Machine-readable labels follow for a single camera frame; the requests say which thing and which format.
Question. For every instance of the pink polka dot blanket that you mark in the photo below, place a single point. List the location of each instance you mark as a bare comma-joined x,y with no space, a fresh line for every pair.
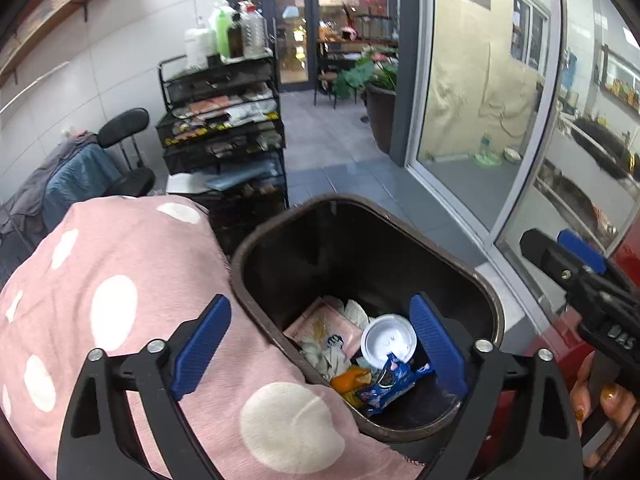
150,245

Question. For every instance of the green pump bottle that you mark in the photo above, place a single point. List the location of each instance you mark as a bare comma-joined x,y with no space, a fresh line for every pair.
220,30

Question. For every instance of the orange peel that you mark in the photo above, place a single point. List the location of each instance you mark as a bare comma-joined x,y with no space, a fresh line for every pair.
347,382

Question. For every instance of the wooden wall shelf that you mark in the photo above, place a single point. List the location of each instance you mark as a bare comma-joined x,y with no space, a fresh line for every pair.
50,17

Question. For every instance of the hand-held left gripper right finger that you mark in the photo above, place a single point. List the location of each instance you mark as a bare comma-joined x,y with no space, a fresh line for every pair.
435,345

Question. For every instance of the blue cloth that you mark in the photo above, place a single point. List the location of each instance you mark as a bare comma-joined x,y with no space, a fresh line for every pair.
80,180

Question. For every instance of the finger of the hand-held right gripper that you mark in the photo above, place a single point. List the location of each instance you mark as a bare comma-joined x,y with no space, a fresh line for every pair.
580,250
542,252

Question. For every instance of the wooden stool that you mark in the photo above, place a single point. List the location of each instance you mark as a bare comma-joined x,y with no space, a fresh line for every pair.
327,79

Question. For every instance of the white pump bottle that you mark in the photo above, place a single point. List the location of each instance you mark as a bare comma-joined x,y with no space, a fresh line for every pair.
197,49

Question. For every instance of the glass entry door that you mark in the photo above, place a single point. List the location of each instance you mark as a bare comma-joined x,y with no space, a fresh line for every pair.
292,35

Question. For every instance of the white cup lid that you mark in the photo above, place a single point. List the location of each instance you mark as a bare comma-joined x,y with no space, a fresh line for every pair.
387,340

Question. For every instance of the person's right hand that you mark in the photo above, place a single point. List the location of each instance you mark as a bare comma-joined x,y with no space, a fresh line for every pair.
620,402

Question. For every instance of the dark brown bottle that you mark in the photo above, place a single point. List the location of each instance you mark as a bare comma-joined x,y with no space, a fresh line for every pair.
236,39

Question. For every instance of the grey jacket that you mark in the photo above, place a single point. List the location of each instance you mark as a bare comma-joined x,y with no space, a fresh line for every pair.
25,195

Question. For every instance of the black mesh trolley cart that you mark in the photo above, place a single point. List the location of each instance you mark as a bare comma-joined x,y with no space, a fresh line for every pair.
220,132

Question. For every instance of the brown trash bin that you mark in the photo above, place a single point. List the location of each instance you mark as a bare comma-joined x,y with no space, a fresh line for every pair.
325,250

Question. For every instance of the white paper sheet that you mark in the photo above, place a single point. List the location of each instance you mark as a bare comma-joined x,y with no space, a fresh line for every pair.
185,182

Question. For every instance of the glass sliding door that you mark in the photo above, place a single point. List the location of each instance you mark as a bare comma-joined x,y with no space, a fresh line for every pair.
415,110

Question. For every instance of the red plastic object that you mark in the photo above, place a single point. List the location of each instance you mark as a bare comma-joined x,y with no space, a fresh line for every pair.
555,335

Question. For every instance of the clear bottle red cap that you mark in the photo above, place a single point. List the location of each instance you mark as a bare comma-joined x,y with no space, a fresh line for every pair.
254,35

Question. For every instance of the white pet bowl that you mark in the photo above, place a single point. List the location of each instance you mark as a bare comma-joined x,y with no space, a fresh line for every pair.
512,154

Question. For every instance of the black office chair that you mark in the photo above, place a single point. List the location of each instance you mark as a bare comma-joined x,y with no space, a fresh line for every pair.
122,125

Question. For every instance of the potted plant dark planter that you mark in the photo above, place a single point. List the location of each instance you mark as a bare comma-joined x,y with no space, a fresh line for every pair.
382,110

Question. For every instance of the green pet water dispenser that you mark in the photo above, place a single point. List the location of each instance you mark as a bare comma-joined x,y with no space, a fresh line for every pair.
486,155

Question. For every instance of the blue folder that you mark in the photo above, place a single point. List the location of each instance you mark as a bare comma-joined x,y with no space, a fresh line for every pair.
240,177

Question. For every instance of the pink packet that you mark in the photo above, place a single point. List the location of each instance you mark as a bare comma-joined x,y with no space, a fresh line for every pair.
320,322

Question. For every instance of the white wall rod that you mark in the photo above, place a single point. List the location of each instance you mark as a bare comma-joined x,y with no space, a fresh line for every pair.
35,87

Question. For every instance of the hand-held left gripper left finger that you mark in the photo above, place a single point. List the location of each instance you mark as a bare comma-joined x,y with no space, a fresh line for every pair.
200,350

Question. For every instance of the blue cookie packet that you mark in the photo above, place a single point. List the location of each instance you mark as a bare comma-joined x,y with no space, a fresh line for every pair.
385,386

